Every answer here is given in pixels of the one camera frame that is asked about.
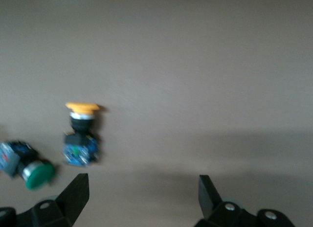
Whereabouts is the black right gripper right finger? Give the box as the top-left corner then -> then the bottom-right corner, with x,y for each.
194,175 -> 294,227

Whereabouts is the yellow push button switch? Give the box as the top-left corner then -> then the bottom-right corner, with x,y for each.
64,102 -> 105,168

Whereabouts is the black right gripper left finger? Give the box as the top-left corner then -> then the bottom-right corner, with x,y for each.
14,173 -> 90,227

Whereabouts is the green push button switch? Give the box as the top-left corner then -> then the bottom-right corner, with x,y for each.
0,138 -> 56,191

